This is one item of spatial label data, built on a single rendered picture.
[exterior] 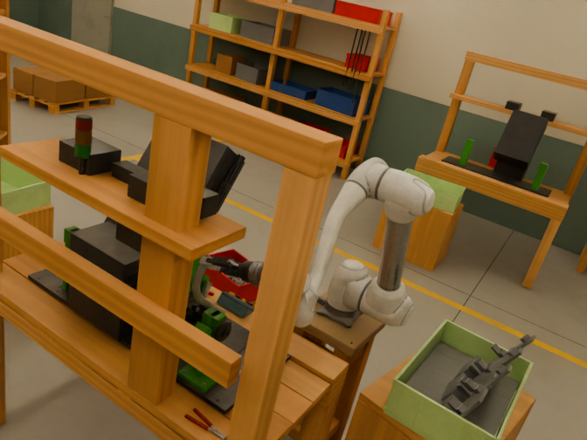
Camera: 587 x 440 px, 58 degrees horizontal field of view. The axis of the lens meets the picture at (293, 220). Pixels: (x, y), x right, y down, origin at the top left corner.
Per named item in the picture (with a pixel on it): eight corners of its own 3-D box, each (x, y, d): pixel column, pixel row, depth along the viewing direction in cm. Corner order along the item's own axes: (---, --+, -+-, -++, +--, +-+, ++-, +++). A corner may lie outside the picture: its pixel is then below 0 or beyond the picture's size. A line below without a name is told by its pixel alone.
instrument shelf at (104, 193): (62, 147, 203) (62, 137, 202) (245, 237, 165) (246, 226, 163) (-2, 156, 183) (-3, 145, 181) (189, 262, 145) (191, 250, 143)
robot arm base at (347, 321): (323, 294, 264) (326, 285, 261) (363, 312, 255) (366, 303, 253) (307, 309, 248) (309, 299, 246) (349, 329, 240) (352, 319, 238)
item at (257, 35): (342, 181, 713) (387, 10, 626) (178, 116, 838) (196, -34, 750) (360, 174, 758) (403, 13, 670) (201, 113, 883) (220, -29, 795)
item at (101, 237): (104, 291, 226) (109, 220, 213) (155, 323, 214) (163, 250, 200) (66, 306, 211) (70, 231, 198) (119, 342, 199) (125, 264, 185)
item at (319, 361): (102, 249, 285) (104, 224, 279) (341, 391, 222) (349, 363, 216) (79, 257, 274) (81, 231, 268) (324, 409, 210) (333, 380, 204)
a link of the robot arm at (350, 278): (335, 290, 259) (347, 250, 251) (369, 305, 251) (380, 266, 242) (319, 301, 246) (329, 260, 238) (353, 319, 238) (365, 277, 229)
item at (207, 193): (181, 196, 169) (183, 176, 166) (217, 214, 162) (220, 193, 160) (165, 202, 163) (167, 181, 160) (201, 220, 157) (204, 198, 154)
